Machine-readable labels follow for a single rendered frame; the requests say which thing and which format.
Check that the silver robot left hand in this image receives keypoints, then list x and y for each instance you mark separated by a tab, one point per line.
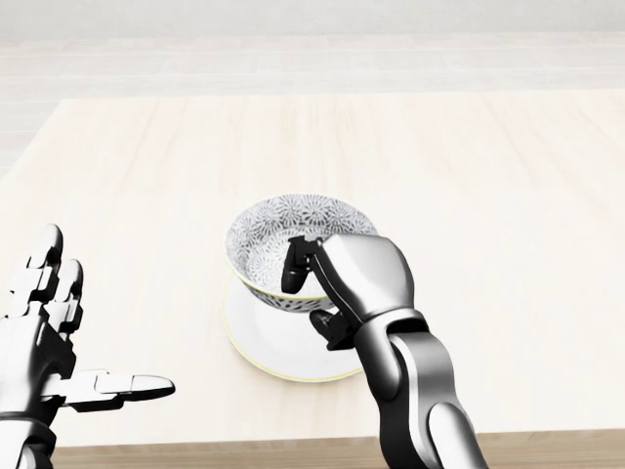
36	342

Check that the silver robot right hand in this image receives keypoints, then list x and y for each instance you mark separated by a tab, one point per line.
363	273

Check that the patterned black and white bowl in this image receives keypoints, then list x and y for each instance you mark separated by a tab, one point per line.
273	244

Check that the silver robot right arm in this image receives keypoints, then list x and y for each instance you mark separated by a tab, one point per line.
420	391

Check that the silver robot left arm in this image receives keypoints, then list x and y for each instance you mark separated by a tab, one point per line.
24	442

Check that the white plate with yellow rim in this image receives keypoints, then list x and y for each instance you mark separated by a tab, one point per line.
273	337

